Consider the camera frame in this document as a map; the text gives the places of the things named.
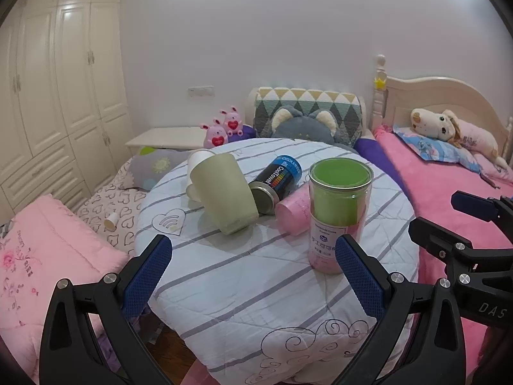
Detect heart pattern blanket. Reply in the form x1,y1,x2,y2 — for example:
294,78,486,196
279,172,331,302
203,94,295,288
77,159,146,255

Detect white bedside table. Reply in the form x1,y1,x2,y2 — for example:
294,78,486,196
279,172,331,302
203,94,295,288
125,127,206,150

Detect blue cartoon pillow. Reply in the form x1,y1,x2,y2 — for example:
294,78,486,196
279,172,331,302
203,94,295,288
392,125,482,174

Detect purple bed sheet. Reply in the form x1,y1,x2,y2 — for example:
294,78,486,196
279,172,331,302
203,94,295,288
228,125,407,193

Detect pink embroidered quilt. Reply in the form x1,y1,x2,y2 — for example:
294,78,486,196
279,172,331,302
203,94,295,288
0,195,129,382

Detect cream wooden bed headboard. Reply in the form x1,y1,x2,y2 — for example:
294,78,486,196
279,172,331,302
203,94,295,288
368,54,512,163

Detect grey bear cushion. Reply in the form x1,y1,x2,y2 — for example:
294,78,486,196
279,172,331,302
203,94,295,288
270,105,352,150

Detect front pink pig plush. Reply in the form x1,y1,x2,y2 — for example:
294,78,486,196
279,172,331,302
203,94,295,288
200,117,229,149

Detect pink pig plush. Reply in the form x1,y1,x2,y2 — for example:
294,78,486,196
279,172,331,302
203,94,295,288
200,117,229,149
220,106,243,136

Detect white wall socket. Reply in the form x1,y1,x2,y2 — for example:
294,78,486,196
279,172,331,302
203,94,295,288
187,85,215,98

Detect white paper cup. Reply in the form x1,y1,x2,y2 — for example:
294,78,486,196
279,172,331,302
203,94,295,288
185,149,216,202

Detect diamond pattern headboard cushion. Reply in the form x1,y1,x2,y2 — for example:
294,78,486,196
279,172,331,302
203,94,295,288
253,87,365,146

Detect pink plastic cup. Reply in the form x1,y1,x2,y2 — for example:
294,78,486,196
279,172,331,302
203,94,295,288
275,184,310,236

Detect small paper roll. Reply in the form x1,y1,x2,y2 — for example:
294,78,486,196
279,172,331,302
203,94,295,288
104,212,120,232

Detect white dog plush toy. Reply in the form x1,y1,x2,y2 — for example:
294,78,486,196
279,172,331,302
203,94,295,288
410,109,508,169

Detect olive green cup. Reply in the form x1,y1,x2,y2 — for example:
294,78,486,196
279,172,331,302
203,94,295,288
195,153,259,235

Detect black blue towel can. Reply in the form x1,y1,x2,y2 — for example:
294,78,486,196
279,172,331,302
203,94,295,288
249,155,303,215

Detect clear jar green pink contents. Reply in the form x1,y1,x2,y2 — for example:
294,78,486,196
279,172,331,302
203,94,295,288
308,157,374,275

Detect grey flower pillow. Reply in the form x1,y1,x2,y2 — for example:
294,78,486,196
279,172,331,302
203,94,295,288
122,147,190,192

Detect cream wardrobe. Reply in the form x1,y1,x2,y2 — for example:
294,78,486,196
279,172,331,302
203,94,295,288
1,0,133,220

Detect striped white quilt tablecloth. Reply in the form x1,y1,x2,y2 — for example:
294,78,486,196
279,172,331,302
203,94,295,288
134,137,420,385

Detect back pink pig plush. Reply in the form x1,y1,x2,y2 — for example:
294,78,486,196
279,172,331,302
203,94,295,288
220,106,243,136

